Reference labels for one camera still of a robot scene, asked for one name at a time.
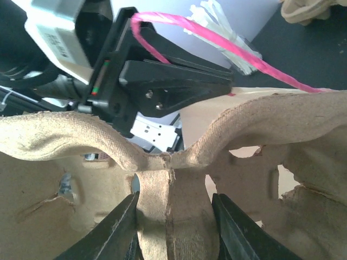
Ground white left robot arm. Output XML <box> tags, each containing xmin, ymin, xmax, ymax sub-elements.
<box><xmin>1</xmin><ymin>1</ymin><xmax>232</xmax><ymax>152</ymax></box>

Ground stacked pulp cup carriers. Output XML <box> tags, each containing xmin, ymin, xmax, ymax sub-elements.
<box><xmin>280</xmin><ymin>0</ymin><xmax>346</xmax><ymax>26</ymax></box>

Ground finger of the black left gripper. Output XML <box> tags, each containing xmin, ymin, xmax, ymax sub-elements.
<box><xmin>139</xmin><ymin>22</ymin><xmax>230</xmax><ymax>73</ymax></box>
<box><xmin>119</xmin><ymin>60</ymin><xmax>233</xmax><ymax>118</ymax></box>

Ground brown pulp cup carrier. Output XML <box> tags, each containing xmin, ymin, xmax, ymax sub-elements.
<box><xmin>1</xmin><ymin>91</ymin><xmax>346</xmax><ymax>259</ymax></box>

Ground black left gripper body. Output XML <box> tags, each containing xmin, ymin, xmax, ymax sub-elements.
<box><xmin>77</xmin><ymin>7</ymin><xmax>138</xmax><ymax>135</ymax></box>

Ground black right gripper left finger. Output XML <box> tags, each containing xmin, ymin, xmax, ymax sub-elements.
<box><xmin>55</xmin><ymin>192</ymin><xmax>139</xmax><ymax>260</ymax></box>

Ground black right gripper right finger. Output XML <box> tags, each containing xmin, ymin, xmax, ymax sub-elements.
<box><xmin>212</xmin><ymin>193</ymin><xmax>300</xmax><ymax>260</ymax></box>

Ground cream paper bag pink sides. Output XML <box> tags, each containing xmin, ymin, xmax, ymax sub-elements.
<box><xmin>130</xmin><ymin>11</ymin><xmax>347</xmax><ymax>215</ymax></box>

